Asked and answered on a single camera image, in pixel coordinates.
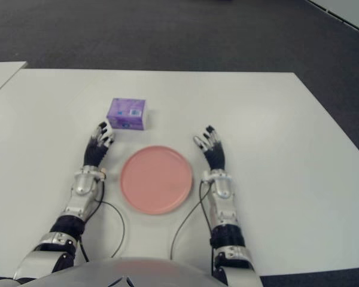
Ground white side table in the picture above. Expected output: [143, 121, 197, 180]
[0, 61, 28, 101]

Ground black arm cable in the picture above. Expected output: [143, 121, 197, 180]
[169, 180, 212, 260]
[80, 176, 126, 264]

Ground silver robot torso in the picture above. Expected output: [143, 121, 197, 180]
[0, 256, 228, 287]

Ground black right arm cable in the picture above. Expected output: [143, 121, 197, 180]
[169, 180, 212, 260]

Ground pink round plate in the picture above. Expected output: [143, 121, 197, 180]
[120, 145, 194, 216]

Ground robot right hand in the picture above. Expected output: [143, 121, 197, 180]
[193, 125, 227, 171]

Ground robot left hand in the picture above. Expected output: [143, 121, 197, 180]
[83, 121, 117, 167]

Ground purple tissue paper pack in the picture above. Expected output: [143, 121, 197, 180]
[105, 97, 152, 132]

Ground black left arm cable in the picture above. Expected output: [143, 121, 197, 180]
[80, 176, 126, 264]

